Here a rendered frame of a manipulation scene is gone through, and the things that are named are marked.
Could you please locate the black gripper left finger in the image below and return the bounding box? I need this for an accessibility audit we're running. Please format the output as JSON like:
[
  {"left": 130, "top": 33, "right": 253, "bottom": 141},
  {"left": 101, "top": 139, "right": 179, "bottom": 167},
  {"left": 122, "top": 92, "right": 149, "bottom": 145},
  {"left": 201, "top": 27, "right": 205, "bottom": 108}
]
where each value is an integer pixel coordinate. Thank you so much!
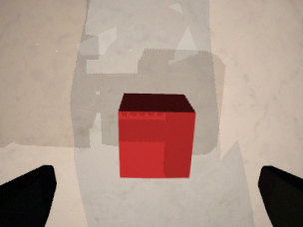
[{"left": 0, "top": 164, "right": 57, "bottom": 227}]

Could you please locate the red block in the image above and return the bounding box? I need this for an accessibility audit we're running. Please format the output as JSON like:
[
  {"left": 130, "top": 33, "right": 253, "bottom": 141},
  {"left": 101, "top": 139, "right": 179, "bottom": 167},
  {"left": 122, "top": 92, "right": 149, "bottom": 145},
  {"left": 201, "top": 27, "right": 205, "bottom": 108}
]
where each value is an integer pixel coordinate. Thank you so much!
[{"left": 119, "top": 93, "right": 195, "bottom": 178}]

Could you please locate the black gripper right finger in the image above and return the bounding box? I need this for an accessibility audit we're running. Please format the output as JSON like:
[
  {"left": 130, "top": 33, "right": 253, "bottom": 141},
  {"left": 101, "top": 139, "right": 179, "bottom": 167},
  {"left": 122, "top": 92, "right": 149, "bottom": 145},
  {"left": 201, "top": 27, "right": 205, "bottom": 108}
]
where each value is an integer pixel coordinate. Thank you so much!
[{"left": 258, "top": 165, "right": 303, "bottom": 227}]

